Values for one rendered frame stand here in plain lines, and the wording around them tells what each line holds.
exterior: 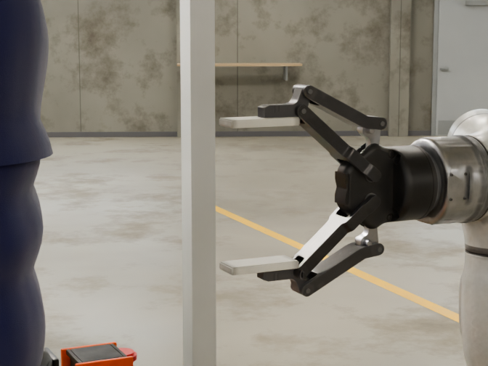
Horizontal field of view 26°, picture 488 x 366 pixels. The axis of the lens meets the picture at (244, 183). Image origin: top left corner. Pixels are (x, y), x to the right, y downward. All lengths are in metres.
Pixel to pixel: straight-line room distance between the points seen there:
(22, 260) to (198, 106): 3.61
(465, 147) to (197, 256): 3.78
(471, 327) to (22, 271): 0.48
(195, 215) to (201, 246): 0.15
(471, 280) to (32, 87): 0.50
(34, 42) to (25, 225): 0.19
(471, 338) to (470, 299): 0.04
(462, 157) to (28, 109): 0.44
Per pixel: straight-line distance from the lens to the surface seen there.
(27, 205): 1.14
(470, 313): 1.14
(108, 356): 1.57
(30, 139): 1.11
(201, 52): 4.70
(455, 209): 1.06
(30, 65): 1.11
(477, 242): 1.12
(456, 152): 1.06
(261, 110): 0.98
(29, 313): 1.15
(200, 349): 4.92
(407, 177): 1.03
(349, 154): 1.01
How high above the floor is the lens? 1.74
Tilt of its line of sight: 9 degrees down
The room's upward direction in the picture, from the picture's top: straight up
